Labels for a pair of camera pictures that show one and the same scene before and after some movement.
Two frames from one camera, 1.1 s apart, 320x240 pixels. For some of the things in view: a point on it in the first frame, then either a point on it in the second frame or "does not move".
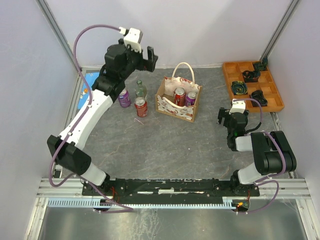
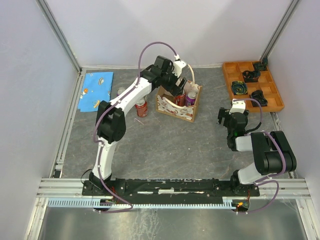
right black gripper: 221,114 does not move
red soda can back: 179,96 does not move
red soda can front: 141,105 does not move
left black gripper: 144,61 → 174,90
